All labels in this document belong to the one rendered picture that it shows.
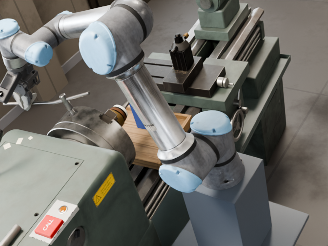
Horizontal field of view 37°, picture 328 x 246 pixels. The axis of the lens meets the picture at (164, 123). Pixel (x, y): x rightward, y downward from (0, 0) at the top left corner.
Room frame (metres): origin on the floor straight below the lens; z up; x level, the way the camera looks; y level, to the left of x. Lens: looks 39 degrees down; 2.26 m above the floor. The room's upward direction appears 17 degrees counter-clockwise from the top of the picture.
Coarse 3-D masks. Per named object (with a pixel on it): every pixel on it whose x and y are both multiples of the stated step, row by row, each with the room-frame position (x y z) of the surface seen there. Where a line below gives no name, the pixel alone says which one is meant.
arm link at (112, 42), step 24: (96, 24) 1.09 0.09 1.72; (120, 24) 1.09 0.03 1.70; (144, 24) 1.12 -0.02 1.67; (96, 48) 1.05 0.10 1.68; (120, 48) 1.05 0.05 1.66; (96, 72) 1.06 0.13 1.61; (120, 72) 1.04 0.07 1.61; (144, 72) 1.06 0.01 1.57; (144, 96) 1.03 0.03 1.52; (144, 120) 1.02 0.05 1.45; (168, 120) 1.01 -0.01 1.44; (168, 144) 0.99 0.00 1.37; (192, 144) 0.99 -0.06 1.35; (168, 168) 0.96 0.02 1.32; (192, 168) 0.95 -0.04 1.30
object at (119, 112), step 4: (112, 108) 1.57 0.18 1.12; (116, 108) 1.56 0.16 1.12; (120, 108) 1.56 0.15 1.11; (116, 112) 1.54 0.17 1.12; (120, 112) 1.55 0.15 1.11; (124, 112) 1.55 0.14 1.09; (120, 116) 1.53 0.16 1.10; (124, 116) 1.54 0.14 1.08; (120, 120) 1.52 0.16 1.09; (124, 120) 1.54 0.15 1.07; (120, 124) 1.50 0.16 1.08
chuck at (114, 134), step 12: (84, 108) 1.45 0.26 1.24; (60, 120) 1.46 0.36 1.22; (72, 120) 1.41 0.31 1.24; (84, 120) 1.39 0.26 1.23; (96, 120) 1.39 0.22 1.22; (96, 132) 1.34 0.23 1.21; (108, 132) 1.35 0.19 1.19; (120, 132) 1.36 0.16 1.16; (120, 144) 1.33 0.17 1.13; (132, 144) 1.36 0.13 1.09; (132, 156) 1.35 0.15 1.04
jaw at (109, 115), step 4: (108, 112) 1.44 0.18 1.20; (112, 112) 1.45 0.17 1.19; (100, 116) 1.41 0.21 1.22; (104, 116) 1.41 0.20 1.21; (108, 116) 1.43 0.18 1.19; (112, 116) 1.43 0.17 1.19; (116, 116) 1.44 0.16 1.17; (104, 120) 1.40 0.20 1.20; (108, 120) 1.40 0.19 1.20; (116, 120) 1.49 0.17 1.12
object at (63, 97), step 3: (63, 93) 1.46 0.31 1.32; (60, 96) 1.45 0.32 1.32; (63, 96) 1.45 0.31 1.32; (63, 99) 1.45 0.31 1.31; (63, 102) 1.45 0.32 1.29; (66, 102) 1.45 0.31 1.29; (69, 102) 1.45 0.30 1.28; (66, 105) 1.44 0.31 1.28; (69, 105) 1.44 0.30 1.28; (66, 108) 1.45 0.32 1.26; (69, 108) 1.44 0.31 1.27; (72, 108) 1.45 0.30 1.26; (72, 111) 1.44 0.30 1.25; (72, 114) 1.44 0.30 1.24
